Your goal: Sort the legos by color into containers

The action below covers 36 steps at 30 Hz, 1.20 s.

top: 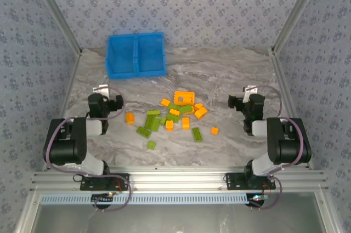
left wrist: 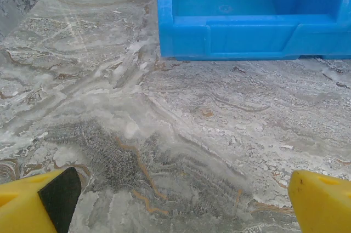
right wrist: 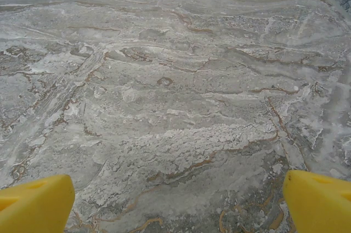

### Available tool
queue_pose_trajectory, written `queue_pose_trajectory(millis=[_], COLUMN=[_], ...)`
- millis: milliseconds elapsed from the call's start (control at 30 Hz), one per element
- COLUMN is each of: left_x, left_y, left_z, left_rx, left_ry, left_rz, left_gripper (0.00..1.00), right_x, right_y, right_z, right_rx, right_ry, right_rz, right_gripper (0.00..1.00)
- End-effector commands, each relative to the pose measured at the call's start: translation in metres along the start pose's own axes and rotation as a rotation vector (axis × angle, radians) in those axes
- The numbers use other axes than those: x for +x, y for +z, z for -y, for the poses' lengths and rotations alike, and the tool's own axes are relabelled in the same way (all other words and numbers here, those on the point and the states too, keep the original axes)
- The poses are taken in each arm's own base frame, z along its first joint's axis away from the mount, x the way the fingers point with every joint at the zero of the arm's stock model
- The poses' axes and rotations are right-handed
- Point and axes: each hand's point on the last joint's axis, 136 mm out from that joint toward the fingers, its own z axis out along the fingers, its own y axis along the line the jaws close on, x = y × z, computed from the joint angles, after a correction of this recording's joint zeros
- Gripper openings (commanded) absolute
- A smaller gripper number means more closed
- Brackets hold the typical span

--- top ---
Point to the orange lego arch piece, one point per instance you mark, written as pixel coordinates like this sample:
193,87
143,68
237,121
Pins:
201,112

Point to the orange lego window frame block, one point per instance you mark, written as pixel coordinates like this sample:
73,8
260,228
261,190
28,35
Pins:
189,97

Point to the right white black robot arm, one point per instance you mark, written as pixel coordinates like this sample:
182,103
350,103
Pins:
290,148

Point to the blue two-compartment plastic bin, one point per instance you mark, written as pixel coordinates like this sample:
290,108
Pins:
123,60

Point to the small circuit board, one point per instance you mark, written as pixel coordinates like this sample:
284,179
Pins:
102,198
257,198

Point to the right white camera bracket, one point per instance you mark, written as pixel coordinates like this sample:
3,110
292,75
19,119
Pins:
250,90

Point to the white camera bracket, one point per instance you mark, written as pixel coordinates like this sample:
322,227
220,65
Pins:
101,89
250,90

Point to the left white camera bracket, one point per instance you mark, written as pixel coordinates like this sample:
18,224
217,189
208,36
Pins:
101,89

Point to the aluminium side rail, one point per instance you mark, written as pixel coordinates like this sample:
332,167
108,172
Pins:
282,79
72,79

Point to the aluminium cross rail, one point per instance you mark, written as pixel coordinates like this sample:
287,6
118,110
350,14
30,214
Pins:
178,181

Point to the aluminium frame post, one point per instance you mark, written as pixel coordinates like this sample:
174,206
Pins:
55,11
299,11

